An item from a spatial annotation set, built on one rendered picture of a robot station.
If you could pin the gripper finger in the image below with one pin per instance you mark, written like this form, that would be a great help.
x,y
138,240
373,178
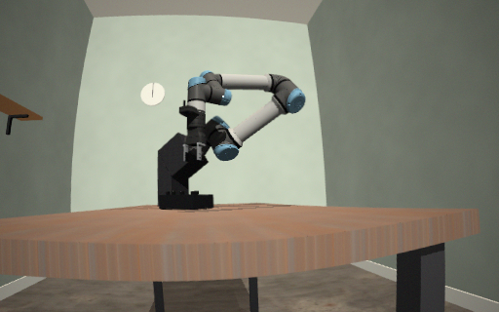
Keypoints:
x,y
186,154
199,144

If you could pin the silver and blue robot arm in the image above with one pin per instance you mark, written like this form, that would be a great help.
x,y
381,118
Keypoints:
x,y
225,145

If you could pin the black lighting desk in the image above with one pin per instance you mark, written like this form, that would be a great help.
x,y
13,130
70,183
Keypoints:
x,y
189,201

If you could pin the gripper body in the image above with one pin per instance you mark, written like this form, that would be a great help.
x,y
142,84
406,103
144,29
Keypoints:
x,y
196,121

